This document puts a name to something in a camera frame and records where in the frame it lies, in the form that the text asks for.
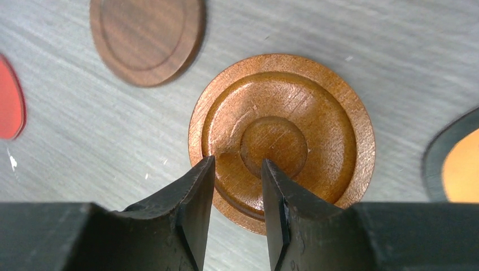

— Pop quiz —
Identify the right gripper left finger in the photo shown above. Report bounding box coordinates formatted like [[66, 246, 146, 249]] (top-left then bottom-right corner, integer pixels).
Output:
[[1, 156, 215, 270]]

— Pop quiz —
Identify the dark walnut round coaster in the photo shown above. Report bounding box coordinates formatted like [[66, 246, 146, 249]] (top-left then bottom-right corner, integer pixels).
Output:
[[89, 0, 207, 87]]

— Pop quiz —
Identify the dark brown ridged coaster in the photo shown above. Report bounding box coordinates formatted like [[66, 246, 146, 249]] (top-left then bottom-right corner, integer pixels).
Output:
[[188, 53, 376, 235]]

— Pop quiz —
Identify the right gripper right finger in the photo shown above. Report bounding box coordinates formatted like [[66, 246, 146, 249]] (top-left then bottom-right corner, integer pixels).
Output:
[[261, 159, 478, 270]]

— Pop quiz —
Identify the red apple smiley coaster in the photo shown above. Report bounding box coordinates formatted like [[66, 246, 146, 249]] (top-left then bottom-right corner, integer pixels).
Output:
[[1, 54, 27, 140]]

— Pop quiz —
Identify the orange black smiley coaster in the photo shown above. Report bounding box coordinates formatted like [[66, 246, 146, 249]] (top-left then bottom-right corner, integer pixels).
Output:
[[421, 108, 478, 204]]

